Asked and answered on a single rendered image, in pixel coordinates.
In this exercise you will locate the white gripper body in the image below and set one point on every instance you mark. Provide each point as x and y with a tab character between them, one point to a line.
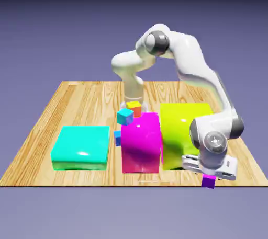
225	170

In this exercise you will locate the small purple cube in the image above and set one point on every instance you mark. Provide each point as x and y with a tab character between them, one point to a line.
208	181

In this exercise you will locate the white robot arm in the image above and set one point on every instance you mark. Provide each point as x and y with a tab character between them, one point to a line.
188	59

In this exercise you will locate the small orange cube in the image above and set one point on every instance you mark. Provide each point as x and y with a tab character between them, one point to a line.
135	107

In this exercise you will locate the small blue cube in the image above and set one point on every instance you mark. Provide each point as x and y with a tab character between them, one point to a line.
118	137

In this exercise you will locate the small cyan cube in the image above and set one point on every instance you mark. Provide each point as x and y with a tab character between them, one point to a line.
125	117

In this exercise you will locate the large yellow-green box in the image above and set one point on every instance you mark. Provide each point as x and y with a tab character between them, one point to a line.
178	130

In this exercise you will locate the large magenta box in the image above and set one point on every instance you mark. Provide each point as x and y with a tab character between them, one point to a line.
141	142

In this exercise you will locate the large cyan box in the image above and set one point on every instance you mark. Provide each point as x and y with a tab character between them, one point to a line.
80	148

